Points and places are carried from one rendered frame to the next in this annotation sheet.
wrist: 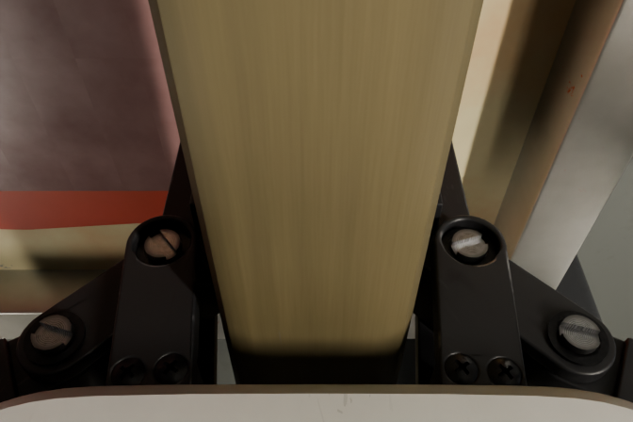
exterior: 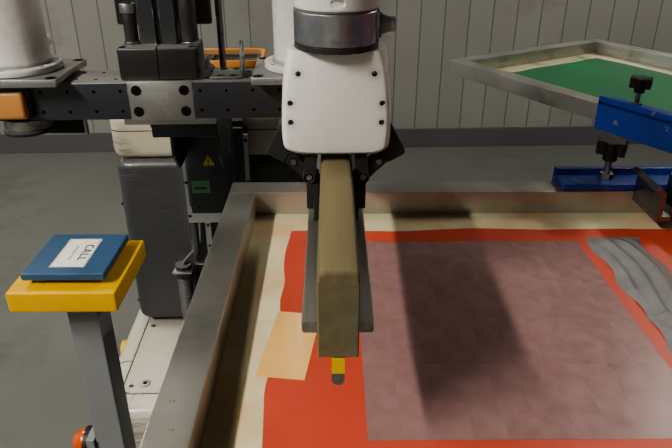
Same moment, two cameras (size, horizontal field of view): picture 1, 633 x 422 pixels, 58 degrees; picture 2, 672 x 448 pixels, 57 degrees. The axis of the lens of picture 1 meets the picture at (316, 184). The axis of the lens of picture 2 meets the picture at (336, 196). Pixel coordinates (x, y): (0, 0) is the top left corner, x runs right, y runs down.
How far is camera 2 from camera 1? 0.50 m
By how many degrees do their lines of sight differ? 17
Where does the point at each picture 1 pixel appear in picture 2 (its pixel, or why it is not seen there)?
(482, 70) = (268, 278)
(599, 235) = not seen: hidden behind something
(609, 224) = not seen: hidden behind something
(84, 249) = (444, 221)
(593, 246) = not seen: hidden behind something
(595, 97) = (232, 258)
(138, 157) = (412, 252)
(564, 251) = (227, 214)
